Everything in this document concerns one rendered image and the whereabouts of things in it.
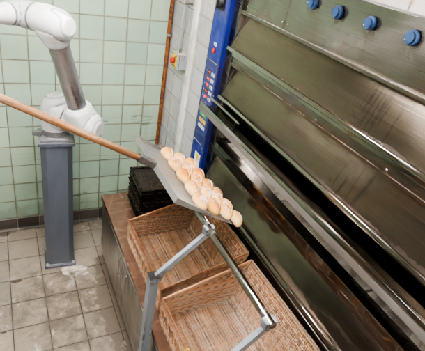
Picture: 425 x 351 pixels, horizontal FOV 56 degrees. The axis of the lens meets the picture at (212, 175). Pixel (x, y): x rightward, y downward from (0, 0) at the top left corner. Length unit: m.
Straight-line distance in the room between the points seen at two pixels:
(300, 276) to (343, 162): 0.56
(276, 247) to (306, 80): 0.77
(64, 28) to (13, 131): 1.22
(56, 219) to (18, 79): 0.92
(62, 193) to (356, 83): 1.92
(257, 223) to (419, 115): 0.99
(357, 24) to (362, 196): 0.58
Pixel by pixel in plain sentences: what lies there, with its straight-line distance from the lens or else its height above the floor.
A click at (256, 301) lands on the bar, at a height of 1.17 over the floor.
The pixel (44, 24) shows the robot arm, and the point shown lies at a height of 1.74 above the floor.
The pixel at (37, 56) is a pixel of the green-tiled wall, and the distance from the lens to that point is 2.84.
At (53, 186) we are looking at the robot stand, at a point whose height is 0.69.
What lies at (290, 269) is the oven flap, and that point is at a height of 1.00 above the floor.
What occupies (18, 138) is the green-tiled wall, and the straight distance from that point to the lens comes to 3.06.
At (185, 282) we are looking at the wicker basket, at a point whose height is 0.74.
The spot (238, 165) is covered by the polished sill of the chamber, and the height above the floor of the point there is 1.18.
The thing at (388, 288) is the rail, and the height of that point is 1.43.
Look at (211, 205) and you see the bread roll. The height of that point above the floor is 1.17.
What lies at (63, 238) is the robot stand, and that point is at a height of 0.26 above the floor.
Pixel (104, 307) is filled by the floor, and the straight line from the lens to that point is 2.86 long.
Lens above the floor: 2.20
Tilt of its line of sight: 31 degrees down
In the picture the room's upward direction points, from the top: 12 degrees clockwise
